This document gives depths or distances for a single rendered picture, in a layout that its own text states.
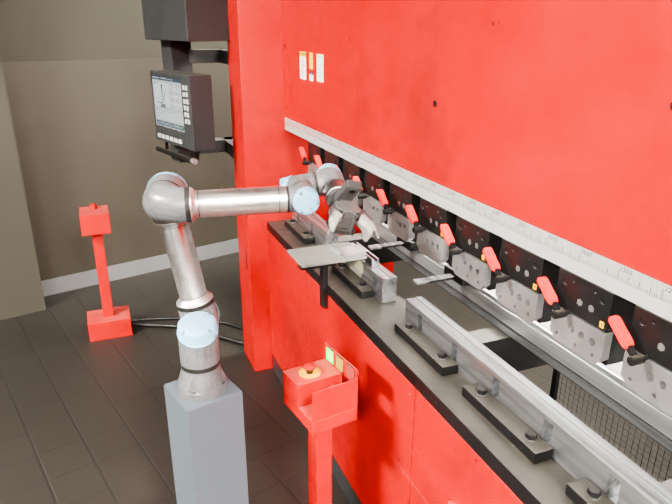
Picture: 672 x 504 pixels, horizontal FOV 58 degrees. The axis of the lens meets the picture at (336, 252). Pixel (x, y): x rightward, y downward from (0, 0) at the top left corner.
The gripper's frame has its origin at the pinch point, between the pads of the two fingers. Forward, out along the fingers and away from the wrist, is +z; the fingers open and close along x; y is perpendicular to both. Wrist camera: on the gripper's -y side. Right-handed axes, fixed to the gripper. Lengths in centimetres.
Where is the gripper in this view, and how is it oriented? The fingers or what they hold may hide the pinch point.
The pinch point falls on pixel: (356, 232)
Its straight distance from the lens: 159.4
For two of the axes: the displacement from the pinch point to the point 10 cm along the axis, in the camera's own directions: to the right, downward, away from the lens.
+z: 2.1, 6.0, -7.7
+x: -9.3, -1.2, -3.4
